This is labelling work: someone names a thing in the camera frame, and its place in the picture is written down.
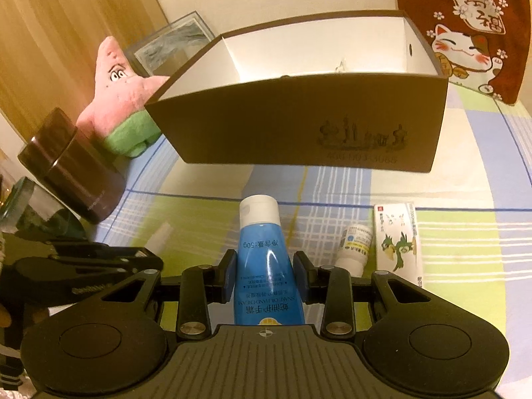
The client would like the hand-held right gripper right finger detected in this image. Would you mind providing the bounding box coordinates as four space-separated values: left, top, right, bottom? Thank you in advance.
292 250 429 339

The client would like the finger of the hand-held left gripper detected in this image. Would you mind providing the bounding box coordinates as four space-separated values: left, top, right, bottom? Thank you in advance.
46 241 165 276

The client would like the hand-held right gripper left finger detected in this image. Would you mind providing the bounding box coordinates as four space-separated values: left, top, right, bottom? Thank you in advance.
102 249 237 338

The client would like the blue hand cream tube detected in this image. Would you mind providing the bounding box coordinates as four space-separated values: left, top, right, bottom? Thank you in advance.
233 195 307 327

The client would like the brown cardboard box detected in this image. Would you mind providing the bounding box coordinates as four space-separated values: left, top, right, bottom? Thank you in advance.
143 9 450 174

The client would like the small white medicine bottle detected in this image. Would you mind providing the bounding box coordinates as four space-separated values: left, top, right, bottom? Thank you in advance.
334 224 374 277

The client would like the dark green glass object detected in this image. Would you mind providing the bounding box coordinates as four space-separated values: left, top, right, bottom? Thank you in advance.
0 175 88 244

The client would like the dark cylindrical jar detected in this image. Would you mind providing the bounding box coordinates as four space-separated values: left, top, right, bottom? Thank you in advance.
17 107 127 223

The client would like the white bird print carton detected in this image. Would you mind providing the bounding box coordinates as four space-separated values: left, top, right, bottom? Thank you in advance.
373 202 425 290

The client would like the pink star plush toy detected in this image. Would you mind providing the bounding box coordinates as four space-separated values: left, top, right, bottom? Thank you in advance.
77 37 171 159

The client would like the checkered tablecloth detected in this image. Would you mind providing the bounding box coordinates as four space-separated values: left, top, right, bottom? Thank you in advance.
95 79 532 383

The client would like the wooden panel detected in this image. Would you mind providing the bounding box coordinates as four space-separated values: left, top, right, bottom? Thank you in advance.
0 0 171 134

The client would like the red cat print cloth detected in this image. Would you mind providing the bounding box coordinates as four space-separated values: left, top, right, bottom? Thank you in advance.
392 0 531 105

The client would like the glass picture frame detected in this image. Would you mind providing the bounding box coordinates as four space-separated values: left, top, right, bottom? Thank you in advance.
125 12 215 78

